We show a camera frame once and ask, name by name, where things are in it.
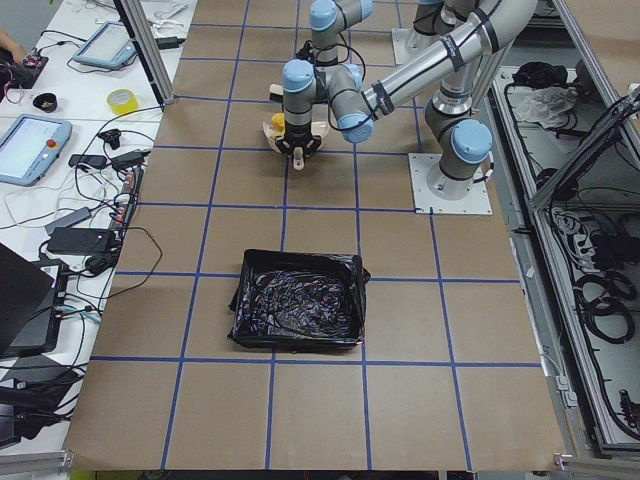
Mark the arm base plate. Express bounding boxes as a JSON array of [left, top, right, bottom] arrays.
[[408, 153, 492, 216], [391, 28, 432, 66]]

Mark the black power adapter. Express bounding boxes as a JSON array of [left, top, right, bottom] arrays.
[[47, 227, 115, 255]]

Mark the black laptop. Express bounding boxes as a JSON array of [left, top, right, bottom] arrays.
[[1, 245, 69, 359]]

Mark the pink bin with black bag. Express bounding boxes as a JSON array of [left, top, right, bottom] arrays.
[[228, 249, 370, 351]]

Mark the aluminium frame post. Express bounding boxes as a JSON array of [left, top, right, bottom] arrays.
[[114, 0, 175, 109]]

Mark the yellow toy potato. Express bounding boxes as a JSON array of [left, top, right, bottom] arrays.
[[270, 112, 285, 135]]

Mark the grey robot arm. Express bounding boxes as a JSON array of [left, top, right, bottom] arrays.
[[296, 0, 373, 67], [274, 1, 537, 181]]

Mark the blue teach pendant near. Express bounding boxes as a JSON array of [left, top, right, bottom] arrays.
[[1, 114, 73, 187]]

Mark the yellow tape roll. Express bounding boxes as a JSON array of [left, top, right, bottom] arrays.
[[107, 88, 139, 116]]

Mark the beige plastic dustpan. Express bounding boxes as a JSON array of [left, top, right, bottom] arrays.
[[262, 114, 329, 171]]

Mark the white hand brush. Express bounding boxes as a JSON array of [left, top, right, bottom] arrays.
[[268, 84, 284, 104]]

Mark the blue teach pendant far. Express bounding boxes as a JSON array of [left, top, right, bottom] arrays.
[[72, 21, 137, 70]]

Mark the blue teach pendant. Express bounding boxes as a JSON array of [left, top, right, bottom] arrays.
[[1, 114, 73, 187], [72, 21, 137, 70]]

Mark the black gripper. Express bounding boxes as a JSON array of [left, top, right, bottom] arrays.
[[274, 132, 322, 160], [296, 40, 336, 65]]

